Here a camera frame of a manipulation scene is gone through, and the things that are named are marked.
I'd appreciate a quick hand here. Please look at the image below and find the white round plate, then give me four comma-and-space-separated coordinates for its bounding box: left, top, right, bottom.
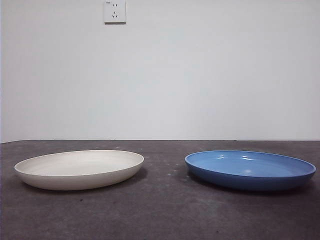
14, 149, 145, 191

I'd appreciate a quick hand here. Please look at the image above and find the blue round plate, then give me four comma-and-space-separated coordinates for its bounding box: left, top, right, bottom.
184, 149, 317, 192

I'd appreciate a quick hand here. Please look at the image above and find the white wall socket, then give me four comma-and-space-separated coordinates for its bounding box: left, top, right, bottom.
103, 0, 127, 25

